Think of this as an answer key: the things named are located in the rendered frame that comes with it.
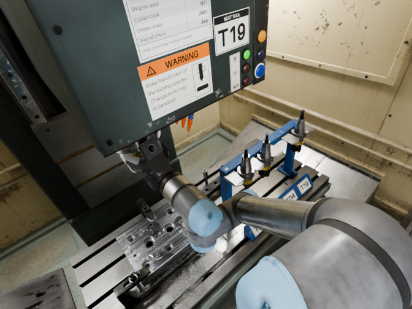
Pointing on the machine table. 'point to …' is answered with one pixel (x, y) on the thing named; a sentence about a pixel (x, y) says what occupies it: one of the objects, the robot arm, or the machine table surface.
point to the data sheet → (167, 25)
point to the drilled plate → (160, 227)
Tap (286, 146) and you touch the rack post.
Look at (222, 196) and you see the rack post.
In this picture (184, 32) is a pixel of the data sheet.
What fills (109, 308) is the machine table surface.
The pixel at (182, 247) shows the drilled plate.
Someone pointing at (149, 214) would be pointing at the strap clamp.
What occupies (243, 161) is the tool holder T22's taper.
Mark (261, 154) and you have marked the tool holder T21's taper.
